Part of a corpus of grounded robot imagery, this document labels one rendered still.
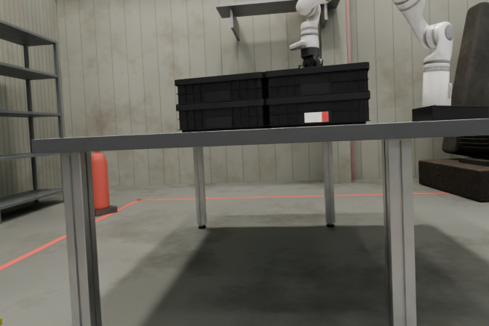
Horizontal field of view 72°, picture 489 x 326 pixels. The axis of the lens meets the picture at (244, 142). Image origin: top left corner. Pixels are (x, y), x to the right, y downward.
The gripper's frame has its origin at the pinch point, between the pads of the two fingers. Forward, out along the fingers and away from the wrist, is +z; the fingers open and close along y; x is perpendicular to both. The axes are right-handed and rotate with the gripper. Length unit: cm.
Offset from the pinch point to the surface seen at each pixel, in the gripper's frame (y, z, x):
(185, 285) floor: 37, 88, 47
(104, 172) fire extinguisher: 214, 50, 69
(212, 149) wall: 315, 41, -74
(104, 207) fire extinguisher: 214, 82, 70
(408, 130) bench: -57, 20, 15
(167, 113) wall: 348, -10, -22
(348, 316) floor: -20, 88, 2
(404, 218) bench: -52, 43, 12
